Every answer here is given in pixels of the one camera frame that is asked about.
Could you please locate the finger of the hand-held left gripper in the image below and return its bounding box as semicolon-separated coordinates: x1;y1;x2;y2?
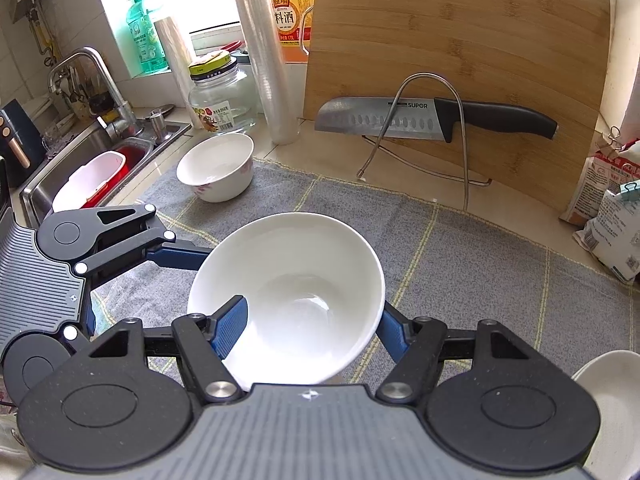
62;285;98;357
75;202;216;278

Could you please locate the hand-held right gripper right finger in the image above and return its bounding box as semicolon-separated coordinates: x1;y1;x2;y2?
374;302;531;405

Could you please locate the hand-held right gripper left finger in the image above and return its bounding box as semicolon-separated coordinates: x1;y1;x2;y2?
90;295;249;407

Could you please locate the white pink-flower bowl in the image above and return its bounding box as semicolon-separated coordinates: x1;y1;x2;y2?
176;132;255;204
186;212;387;392

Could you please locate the white fruit-print deep plate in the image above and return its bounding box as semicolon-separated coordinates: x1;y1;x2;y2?
571;350;640;480

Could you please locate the stainless steel sink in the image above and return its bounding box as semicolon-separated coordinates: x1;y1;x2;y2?
20;117;193;231

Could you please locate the grey teal checked cloth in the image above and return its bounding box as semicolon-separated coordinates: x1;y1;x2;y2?
92;157;640;411

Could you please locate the white plastic basin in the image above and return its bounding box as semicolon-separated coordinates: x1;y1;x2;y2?
51;151;127;213

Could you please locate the glass jar yellow-green lid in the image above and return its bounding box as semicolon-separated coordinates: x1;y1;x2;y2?
187;51;258;136

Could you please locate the metal faucet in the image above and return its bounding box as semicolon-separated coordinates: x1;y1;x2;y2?
47;46;141;141

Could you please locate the short plastic wrap roll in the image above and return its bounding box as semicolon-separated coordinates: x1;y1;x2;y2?
152;15;203;131

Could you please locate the tall plastic wrap roll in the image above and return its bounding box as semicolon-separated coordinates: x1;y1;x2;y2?
227;0;302;147

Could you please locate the green dish soap bottle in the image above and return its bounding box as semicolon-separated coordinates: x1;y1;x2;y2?
122;0;168;73

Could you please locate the white blue-print bag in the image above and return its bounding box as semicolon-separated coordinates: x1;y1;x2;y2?
572;187;640;282

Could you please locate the white red-print bag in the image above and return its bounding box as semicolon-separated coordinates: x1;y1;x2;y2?
559;140;640;226

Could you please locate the orange cooking wine jug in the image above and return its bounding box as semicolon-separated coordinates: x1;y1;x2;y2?
264;0;320;65

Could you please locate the beige binder clip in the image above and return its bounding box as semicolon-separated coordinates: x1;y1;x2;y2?
600;126;626;153

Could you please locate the bamboo cutting board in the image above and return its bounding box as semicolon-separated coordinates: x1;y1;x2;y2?
302;0;612;213

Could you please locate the metal wire rack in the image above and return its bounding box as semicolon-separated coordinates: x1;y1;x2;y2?
356;72;493;211

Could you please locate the black-handled kitchen knife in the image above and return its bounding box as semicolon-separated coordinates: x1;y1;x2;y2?
315;96;559;143

